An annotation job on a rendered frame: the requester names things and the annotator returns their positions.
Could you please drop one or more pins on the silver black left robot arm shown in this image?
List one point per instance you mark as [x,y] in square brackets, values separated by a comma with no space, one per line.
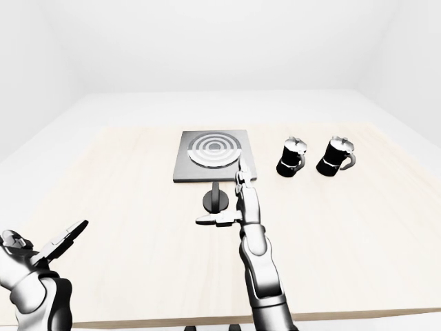
[41,303]

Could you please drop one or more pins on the black moka pot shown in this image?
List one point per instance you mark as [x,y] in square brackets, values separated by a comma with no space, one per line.
[292,157]
[336,156]

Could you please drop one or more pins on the flat dark stove plate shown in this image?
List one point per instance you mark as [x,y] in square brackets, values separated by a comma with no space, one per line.
[213,157]

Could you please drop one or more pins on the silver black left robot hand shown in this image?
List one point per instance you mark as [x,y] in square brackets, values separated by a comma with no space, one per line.
[20,262]

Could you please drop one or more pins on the round black stove knob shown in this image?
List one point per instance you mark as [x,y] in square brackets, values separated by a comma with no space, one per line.
[216,201]

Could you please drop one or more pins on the small dark shape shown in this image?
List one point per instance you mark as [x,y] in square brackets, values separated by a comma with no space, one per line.
[235,327]
[190,328]

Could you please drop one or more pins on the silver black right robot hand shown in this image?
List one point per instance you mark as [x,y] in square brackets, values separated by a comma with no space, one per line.
[248,207]

